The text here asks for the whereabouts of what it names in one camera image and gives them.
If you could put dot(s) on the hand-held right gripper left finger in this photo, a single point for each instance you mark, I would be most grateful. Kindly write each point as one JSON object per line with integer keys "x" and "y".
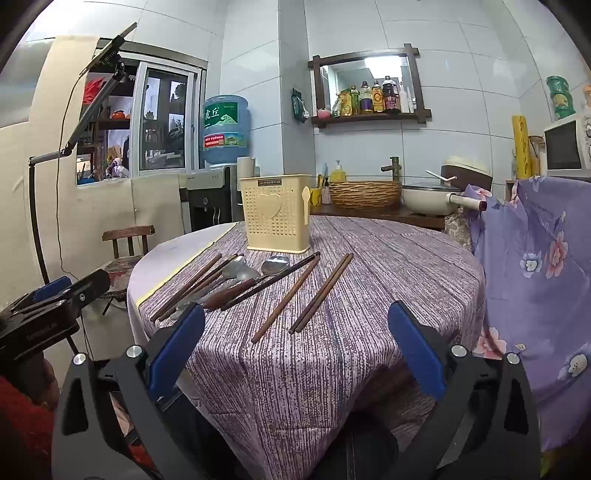
{"x": 178, "y": 350}

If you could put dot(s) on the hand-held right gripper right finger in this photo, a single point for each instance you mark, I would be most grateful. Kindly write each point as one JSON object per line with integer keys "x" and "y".
{"x": 415, "y": 346}

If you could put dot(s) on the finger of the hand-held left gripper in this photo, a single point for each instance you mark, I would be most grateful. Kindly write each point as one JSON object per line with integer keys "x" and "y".
{"x": 90, "y": 284}
{"x": 51, "y": 288}

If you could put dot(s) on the cream plastic utensil holder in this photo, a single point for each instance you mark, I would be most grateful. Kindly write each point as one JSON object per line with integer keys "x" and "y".
{"x": 274, "y": 217}

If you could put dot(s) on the person's left forearm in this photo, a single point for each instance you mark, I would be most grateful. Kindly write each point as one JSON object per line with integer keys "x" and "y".
{"x": 23, "y": 415}

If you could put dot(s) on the wooden chair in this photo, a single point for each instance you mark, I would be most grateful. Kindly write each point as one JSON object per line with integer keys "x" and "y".
{"x": 127, "y": 235}

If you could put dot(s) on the purple striped tablecloth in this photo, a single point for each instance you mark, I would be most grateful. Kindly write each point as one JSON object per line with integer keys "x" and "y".
{"x": 369, "y": 277}

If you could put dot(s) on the white under tablecloth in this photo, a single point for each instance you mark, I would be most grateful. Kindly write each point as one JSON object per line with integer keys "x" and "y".
{"x": 175, "y": 256}

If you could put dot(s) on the paisley patterned cloth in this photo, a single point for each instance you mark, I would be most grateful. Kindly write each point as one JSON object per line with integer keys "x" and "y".
{"x": 458, "y": 228}

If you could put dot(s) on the purple floral cloth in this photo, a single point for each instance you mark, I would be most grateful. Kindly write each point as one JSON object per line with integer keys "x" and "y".
{"x": 531, "y": 286}

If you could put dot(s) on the dark wooden cabinet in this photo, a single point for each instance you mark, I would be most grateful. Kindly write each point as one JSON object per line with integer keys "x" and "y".
{"x": 383, "y": 216}

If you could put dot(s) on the water dispenser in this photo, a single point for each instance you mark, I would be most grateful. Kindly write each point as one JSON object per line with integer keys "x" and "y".
{"x": 205, "y": 198}

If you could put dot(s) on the cream pot with lid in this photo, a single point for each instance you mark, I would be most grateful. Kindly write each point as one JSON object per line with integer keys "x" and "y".
{"x": 429, "y": 201}

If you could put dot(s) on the woven pattern sink basin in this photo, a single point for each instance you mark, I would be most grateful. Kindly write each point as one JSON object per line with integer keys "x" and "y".
{"x": 364, "y": 194}

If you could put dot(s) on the white ladle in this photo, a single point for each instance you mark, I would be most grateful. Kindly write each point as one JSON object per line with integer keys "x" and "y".
{"x": 438, "y": 176}

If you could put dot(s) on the black floor stand lamp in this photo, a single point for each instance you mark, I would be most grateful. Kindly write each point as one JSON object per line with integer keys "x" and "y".
{"x": 94, "y": 110}

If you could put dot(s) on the small floral bottle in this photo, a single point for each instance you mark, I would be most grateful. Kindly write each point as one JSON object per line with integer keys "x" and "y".
{"x": 327, "y": 194}

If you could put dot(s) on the aluminium sliding window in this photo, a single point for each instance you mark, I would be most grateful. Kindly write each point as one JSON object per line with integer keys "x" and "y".
{"x": 166, "y": 124}

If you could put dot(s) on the bronze faucet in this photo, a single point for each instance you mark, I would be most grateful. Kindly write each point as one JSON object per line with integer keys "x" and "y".
{"x": 393, "y": 168}

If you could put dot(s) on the yellow cup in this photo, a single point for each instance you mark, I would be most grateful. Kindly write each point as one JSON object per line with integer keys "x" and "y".
{"x": 316, "y": 196}

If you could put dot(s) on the small wooden box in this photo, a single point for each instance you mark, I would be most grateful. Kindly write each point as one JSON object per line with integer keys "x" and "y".
{"x": 511, "y": 189}

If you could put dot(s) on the cream rice cooker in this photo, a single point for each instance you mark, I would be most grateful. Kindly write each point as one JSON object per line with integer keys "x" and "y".
{"x": 466, "y": 167}

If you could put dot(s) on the yellow soap dispenser bottle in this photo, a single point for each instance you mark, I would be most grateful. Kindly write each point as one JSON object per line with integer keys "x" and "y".
{"x": 338, "y": 174}

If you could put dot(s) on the white paper cup stack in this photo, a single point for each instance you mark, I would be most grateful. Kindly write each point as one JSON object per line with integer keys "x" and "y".
{"x": 245, "y": 166}

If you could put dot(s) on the blue water jug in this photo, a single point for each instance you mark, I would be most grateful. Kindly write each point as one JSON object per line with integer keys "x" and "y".
{"x": 226, "y": 129}

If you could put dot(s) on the yellow scroll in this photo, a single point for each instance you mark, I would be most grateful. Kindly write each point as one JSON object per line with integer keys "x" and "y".
{"x": 521, "y": 147}

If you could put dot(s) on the wooden framed mirror shelf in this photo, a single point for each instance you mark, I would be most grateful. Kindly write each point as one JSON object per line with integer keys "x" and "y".
{"x": 369, "y": 119}

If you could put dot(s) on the white plastic bottle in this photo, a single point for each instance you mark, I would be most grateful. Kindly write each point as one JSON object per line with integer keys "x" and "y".
{"x": 405, "y": 100}

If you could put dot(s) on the white microwave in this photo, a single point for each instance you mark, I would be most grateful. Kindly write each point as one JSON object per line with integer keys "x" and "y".
{"x": 563, "y": 145}

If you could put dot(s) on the bottle with purple label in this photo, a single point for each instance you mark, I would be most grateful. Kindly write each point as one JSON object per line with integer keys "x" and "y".
{"x": 366, "y": 101}

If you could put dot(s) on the bottle with golden label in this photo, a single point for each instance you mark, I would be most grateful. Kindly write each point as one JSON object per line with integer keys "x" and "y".
{"x": 377, "y": 99}

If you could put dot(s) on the dark soy sauce bottle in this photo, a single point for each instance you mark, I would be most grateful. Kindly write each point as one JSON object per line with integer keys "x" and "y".
{"x": 391, "y": 97}

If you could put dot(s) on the pink bowl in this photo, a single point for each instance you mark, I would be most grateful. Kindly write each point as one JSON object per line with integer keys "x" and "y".
{"x": 323, "y": 113}

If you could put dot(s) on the green oil bottle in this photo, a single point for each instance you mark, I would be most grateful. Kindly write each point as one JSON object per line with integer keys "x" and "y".
{"x": 354, "y": 102}

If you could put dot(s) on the yellow seasoning packet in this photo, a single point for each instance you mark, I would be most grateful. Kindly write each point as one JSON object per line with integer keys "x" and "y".
{"x": 342, "y": 104}

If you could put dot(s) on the green packet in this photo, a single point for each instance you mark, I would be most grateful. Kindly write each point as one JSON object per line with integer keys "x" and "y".
{"x": 299, "y": 108}

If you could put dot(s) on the green vase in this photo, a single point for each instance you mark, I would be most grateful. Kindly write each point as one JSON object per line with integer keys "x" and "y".
{"x": 561, "y": 99}

